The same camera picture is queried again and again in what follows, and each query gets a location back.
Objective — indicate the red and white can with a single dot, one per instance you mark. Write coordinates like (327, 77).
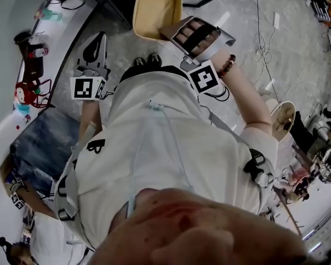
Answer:
(38, 52)

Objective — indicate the black pouch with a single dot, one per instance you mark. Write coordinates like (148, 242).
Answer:
(30, 65)

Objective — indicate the person's head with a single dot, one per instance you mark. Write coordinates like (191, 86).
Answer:
(209, 230)

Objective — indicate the small blue toy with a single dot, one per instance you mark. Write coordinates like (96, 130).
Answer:
(23, 110)

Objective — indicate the black harness buckle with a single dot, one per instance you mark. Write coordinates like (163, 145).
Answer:
(255, 164)

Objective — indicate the teal and red toy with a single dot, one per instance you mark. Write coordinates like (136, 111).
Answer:
(51, 15)

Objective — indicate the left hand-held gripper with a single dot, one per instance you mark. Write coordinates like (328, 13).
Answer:
(84, 88)

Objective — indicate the person's white shirt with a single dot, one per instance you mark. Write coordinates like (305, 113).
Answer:
(168, 148)

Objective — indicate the person's right forearm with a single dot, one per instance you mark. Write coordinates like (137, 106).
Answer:
(248, 98)

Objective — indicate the small white adapter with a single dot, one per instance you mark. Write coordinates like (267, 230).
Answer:
(226, 16)

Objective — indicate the white power strip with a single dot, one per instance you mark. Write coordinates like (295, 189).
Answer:
(276, 20)

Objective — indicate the yellow square bowl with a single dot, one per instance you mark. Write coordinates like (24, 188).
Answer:
(151, 12)

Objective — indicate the person's right hand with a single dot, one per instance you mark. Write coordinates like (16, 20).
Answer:
(187, 31)

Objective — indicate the red round toy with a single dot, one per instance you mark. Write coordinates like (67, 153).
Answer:
(23, 92)

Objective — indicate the person's shoe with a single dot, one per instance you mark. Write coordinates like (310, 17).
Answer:
(155, 58)
(139, 61)

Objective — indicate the person's left forearm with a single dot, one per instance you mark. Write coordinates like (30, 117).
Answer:
(89, 117)

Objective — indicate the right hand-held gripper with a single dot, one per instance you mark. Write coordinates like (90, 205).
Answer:
(204, 77)

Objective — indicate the person's right shoe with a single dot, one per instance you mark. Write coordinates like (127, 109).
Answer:
(155, 58)

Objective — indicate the person's black shorts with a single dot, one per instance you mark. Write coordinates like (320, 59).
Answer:
(171, 70)

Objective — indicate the round wooden stool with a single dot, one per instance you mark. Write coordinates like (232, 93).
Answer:
(284, 120)

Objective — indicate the person's left shoe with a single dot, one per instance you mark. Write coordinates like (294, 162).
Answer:
(139, 61)

